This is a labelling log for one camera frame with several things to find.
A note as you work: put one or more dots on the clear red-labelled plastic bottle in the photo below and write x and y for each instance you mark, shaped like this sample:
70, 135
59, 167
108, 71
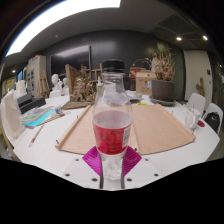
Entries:
111, 133

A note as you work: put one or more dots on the small yellow tag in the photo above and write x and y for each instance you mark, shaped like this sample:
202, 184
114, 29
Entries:
142, 104

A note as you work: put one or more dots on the white plaster bust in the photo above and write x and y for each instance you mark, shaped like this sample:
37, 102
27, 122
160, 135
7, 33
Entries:
65, 83
55, 82

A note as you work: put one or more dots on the flat round red coaster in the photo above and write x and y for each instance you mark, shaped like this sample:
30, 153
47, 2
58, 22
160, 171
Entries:
201, 123

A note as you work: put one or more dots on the black backpack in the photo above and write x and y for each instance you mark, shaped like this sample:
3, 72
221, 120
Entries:
212, 121

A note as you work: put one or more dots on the red-tipped paintbrush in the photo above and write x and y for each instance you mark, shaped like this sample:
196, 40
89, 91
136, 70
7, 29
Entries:
36, 135

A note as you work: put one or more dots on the white cabinet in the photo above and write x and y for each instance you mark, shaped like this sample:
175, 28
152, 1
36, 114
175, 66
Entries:
35, 75

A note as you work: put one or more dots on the printed paper sheets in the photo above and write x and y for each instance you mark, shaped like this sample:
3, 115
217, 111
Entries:
135, 95

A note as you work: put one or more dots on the dried plant in dark pot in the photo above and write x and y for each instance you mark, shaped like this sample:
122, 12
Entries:
162, 90

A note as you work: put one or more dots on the wooden easel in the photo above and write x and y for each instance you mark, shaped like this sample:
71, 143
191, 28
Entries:
95, 73
44, 83

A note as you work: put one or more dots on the white ceramic mug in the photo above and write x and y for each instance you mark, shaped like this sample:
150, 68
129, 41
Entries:
191, 120

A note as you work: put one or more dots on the carved wooden figure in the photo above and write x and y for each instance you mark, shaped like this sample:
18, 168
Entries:
200, 87

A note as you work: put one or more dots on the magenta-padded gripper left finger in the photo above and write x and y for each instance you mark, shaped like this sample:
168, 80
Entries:
80, 171

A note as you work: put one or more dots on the white canvas bag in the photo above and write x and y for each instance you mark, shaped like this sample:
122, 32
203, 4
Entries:
10, 115

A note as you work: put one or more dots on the round recessed ceiling light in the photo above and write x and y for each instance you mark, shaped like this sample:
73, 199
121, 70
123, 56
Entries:
205, 37
179, 38

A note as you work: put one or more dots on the colourful painted sheet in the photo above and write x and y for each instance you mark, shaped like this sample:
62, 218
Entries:
38, 116

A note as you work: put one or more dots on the beige wooden drawing board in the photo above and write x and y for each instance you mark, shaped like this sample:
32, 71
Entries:
160, 128

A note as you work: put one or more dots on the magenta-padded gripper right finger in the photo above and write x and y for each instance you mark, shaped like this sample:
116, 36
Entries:
145, 171

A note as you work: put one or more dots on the large ceiling light panel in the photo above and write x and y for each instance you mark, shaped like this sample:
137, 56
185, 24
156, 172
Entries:
60, 11

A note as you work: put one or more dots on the black wall screen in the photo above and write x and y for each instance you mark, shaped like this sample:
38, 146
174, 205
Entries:
70, 60

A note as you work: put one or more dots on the metal spoon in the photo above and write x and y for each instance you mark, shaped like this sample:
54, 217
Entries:
193, 108

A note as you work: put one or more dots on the dried branch wooden sculpture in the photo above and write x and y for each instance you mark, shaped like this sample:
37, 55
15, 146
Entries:
82, 90

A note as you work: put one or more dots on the black case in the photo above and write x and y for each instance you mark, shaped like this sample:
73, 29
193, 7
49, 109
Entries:
30, 104

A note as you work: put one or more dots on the dark round pot saucer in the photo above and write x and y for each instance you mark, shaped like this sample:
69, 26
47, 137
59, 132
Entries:
163, 102

